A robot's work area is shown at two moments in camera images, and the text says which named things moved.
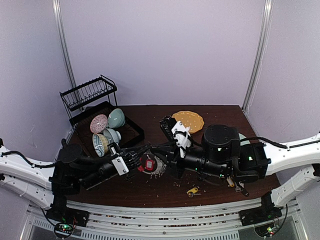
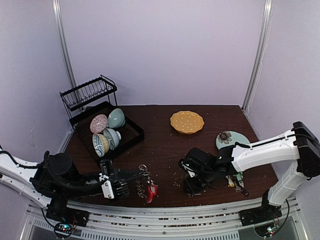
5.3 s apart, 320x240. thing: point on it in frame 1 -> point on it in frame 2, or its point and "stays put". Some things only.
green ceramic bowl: x=116 y=118 stays put
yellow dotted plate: x=193 y=120 stays put
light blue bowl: x=112 y=136 stays put
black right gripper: x=176 y=162 -> x=187 y=175
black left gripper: x=131 y=157 -> x=118 y=183
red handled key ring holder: x=151 y=165 -> x=139 y=184
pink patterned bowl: x=98 y=123 stays put
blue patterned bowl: x=100 y=144 stays put
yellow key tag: x=230 y=181 stays put
